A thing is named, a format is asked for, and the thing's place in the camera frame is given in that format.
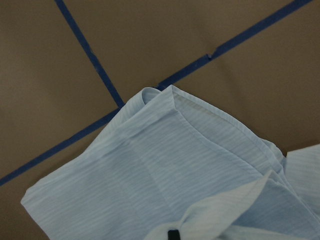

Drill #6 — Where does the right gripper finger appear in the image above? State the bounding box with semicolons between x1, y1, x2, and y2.
167;229;180;240

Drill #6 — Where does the light blue button shirt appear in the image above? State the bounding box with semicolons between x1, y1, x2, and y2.
21;85;320;240

